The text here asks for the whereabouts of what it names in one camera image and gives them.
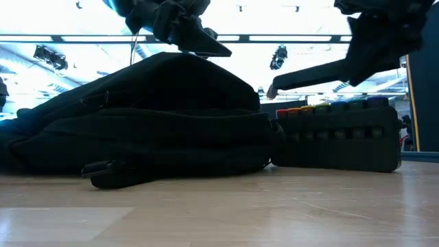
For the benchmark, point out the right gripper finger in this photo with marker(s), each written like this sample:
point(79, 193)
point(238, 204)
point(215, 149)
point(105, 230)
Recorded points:
point(308, 77)

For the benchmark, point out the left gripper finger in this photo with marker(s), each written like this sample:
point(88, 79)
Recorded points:
point(199, 41)

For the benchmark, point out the marker set case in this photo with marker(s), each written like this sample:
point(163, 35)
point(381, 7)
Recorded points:
point(336, 154)

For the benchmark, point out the black backpack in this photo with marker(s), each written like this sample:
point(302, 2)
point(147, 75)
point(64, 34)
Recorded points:
point(154, 130)

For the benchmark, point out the black ceiling lamp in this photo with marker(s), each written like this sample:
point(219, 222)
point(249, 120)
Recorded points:
point(51, 58)
point(279, 56)

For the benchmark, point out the black curtain panel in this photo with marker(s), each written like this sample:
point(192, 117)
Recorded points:
point(427, 103)

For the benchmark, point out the red bin rack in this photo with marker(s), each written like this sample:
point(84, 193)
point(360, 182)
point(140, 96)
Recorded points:
point(404, 142)

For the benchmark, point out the black table frame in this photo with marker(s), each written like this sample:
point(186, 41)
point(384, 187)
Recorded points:
point(420, 157)

